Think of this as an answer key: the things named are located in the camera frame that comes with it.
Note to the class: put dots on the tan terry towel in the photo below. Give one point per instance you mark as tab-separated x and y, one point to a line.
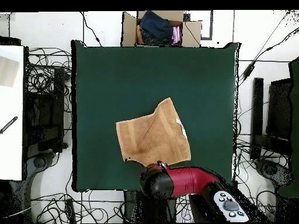
151	135

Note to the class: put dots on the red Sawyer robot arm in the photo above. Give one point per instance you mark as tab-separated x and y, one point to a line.
186	182

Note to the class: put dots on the dark green table cloth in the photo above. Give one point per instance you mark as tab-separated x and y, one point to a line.
116	81

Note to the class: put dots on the black power strip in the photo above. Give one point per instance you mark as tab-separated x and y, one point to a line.
70	210

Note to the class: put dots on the office chair base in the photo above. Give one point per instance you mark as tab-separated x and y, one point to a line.
271	169
39	162

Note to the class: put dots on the black equipment rack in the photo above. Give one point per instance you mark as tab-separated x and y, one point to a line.
46	116

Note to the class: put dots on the tan cloth in box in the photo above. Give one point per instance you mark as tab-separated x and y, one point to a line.
139	35

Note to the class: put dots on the pink cloth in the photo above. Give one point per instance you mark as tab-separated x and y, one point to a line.
176	35

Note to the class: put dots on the open cardboard box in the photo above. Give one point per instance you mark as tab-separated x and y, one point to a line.
129	32

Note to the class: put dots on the black chair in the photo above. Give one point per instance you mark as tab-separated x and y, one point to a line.
278	105

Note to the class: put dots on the blue denim jeans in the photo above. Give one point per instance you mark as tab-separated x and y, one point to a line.
156	28

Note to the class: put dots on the white desk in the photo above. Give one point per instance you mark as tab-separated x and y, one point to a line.
11	140

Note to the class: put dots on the dark green draped cloth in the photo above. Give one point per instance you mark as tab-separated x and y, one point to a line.
295	116

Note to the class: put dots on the black striped tool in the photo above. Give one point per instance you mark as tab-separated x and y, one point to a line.
9	124

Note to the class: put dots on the beige paper sheet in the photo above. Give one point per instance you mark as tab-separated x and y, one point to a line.
8	72

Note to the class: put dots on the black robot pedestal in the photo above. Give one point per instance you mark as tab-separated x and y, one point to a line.
135	207

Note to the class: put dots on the black floor frame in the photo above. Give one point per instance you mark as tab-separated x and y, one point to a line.
211	25

